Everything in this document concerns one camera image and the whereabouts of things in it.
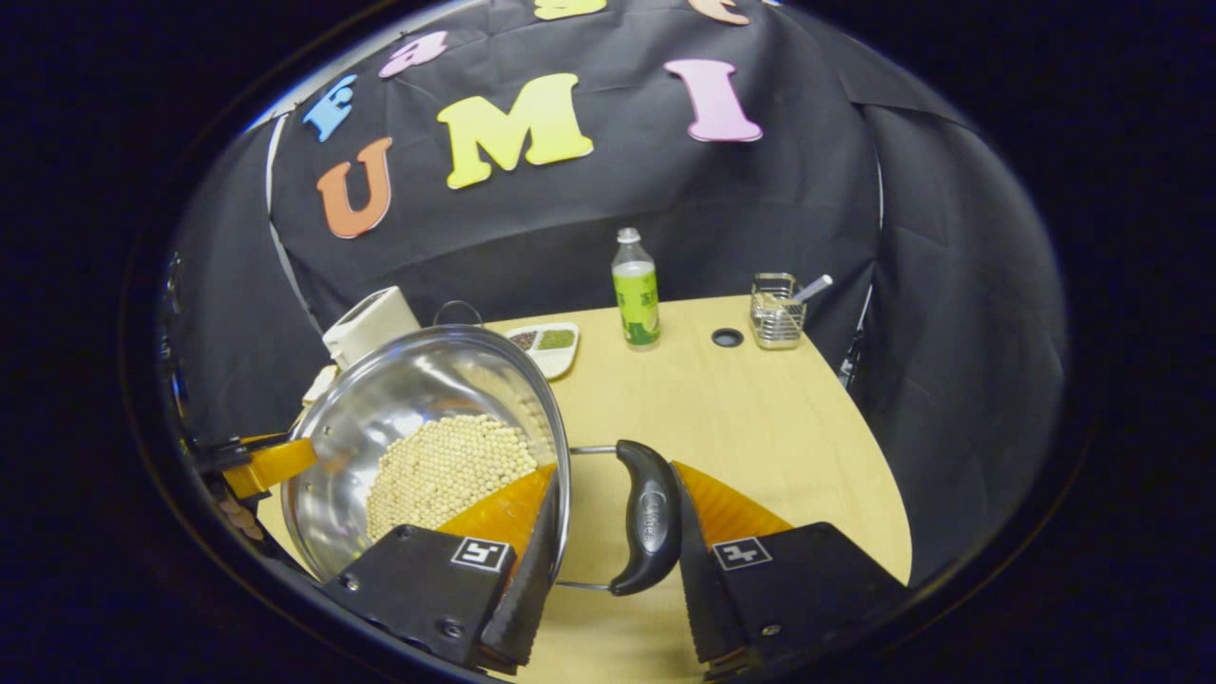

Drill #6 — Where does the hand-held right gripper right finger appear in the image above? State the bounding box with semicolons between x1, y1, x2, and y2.
670;461;910;681

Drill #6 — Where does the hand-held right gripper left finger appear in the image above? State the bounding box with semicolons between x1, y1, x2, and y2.
321;463;563;677

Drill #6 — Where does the pile of soybeans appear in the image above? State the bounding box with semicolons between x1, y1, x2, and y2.
366;413;540;542

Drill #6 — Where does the white toaster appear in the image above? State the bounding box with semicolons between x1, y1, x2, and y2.
321;286;423;371

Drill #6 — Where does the white divided seasoning dish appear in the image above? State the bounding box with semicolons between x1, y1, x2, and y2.
505;322;580;381

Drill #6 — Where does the green label drink bottle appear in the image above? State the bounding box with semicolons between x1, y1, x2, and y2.
612;227;661;352

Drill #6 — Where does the black backdrop cloth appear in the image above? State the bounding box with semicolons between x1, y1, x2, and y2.
166;0;1070;580

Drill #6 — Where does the metal wire utensil holder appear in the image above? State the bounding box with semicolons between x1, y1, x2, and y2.
750;273;808;351

